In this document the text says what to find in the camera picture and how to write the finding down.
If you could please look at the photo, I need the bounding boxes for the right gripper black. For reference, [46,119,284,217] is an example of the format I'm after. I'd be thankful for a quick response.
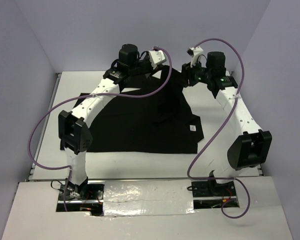
[175,57,212,88]

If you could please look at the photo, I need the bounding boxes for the black long sleeve shirt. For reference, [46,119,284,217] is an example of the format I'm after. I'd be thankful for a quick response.
[87,69,204,154]

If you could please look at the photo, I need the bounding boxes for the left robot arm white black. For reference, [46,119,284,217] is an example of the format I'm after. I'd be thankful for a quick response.
[58,44,166,199]

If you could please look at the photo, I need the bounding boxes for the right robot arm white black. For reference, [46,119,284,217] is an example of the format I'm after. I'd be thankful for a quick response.
[181,47,272,196]

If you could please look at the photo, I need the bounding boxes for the silver foil sheet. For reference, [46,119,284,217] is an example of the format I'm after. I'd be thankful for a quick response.
[103,179,195,217]

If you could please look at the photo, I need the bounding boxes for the white foam board front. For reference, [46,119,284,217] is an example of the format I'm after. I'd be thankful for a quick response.
[2,176,292,240]

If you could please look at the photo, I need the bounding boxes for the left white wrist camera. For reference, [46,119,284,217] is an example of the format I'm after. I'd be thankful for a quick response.
[148,50,167,70]

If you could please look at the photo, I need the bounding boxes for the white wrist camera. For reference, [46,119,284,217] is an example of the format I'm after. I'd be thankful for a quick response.
[187,46,204,68]
[148,50,167,70]

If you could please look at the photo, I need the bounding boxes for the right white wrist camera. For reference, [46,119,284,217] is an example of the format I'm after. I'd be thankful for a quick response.
[187,46,204,68]

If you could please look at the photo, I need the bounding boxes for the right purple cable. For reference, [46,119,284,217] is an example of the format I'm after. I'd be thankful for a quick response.
[186,37,251,220]

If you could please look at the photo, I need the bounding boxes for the purple cable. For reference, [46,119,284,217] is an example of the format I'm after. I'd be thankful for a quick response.
[27,45,173,212]
[186,37,251,220]

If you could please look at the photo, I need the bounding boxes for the aluminium rail left edge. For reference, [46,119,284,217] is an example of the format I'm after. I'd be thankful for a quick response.
[26,72,62,182]

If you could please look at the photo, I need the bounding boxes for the aluminium rail edge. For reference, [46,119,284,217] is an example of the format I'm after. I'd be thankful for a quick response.
[228,70,263,176]
[26,72,62,182]

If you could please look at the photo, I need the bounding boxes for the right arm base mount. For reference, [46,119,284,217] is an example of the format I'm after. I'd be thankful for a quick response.
[187,180,236,199]

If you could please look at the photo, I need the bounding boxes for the aluminium rail right edge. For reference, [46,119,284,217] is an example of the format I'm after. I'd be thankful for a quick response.
[228,70,263,176]

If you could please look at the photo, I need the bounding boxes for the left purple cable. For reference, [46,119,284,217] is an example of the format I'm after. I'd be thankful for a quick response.
[27,45,173,212]

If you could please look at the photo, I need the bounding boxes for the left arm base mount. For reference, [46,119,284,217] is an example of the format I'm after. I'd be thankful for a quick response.
[50,180,105,216]

